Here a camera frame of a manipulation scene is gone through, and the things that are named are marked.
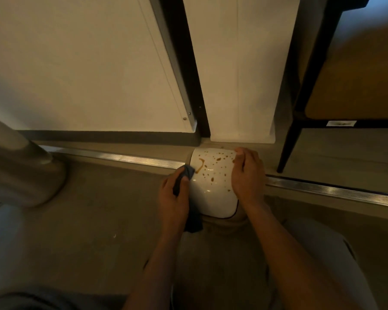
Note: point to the person's right hand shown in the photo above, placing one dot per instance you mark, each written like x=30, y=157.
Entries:
x=249, y=180

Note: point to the person's left hand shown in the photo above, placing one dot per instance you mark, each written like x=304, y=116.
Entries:
x=173, y=206

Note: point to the dark blue cloth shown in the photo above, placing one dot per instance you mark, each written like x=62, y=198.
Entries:
x=190, y=172

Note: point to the person's left forearm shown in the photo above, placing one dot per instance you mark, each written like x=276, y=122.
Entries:
x=155, y=271

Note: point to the person's right forearm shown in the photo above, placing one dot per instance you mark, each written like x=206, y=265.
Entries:
x=292, y=264

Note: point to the metal floor threshold strip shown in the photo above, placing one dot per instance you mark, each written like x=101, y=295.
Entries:
x=116, y=155

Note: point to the grey baseboard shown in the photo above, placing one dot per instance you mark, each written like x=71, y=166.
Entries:
x=116, y=137

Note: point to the white sticker label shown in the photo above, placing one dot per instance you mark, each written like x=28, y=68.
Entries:
x=341, y=123

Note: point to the brown bench with sticker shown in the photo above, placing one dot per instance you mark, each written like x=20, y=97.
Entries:
x=359, y=77

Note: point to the silver cylinder planter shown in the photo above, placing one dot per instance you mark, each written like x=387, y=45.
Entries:
x=19, y=171

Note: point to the black wall post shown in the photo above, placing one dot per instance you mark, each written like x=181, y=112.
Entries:
x=187, y=61

